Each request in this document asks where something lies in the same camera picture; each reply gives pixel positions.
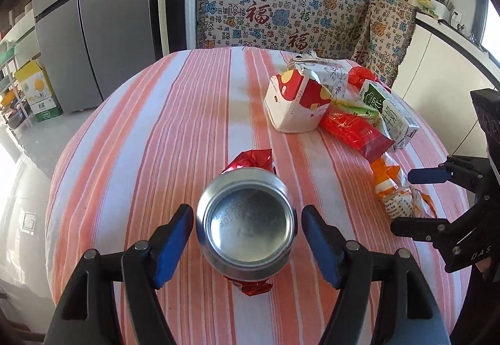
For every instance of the green and white milk carton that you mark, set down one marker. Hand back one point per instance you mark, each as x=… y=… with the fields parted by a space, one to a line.
x=392 y=114

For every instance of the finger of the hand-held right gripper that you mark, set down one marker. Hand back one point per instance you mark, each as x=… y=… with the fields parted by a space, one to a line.
x=418 y=228
x=427 y=176

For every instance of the orange snack packet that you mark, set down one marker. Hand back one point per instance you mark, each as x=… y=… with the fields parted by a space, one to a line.
x=394 y=188

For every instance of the knife block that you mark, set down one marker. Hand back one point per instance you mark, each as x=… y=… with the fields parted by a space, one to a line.
x=443 y=3

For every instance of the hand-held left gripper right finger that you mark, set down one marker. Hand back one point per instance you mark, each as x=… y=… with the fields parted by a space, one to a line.
x=322 y=247

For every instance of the green snack packet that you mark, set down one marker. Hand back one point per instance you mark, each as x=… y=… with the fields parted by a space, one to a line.
x=357 y=108

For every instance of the large printed blanket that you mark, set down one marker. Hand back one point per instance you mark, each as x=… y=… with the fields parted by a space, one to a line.
x=273 y=5

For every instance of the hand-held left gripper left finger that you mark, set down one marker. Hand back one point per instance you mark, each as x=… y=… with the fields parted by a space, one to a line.
x=172 y=247

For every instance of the white floral paper carton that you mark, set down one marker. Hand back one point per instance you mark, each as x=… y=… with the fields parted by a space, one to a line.
x=332 y=75

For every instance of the white kitchen cabinet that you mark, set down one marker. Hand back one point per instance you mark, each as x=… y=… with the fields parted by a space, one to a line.
x=441 y=71

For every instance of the grey refrigerator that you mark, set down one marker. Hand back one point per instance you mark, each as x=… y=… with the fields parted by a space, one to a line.
x=97 y=24

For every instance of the red snack packet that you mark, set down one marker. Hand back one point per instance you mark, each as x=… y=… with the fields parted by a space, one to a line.
x=355 y=134

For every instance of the yellow and green cardboard box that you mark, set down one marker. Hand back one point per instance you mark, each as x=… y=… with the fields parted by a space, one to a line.
x=37 y=93

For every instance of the crumpled red wrapper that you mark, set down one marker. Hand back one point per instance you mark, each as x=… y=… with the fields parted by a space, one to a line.
x=361 y=76

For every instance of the small printed blanket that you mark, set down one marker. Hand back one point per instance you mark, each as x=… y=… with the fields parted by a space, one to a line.
x=386 y=36

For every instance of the red and white paper carton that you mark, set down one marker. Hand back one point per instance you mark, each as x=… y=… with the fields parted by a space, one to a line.
x=297 y=103

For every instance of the pink striped tablecloth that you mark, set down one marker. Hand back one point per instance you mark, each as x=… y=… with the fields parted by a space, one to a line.
x=156 y=142

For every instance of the red aluminium can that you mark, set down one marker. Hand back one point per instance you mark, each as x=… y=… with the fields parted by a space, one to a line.
x=246 y=220

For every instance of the metal storage rack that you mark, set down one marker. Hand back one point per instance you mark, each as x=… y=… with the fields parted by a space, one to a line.
x=9 y=87

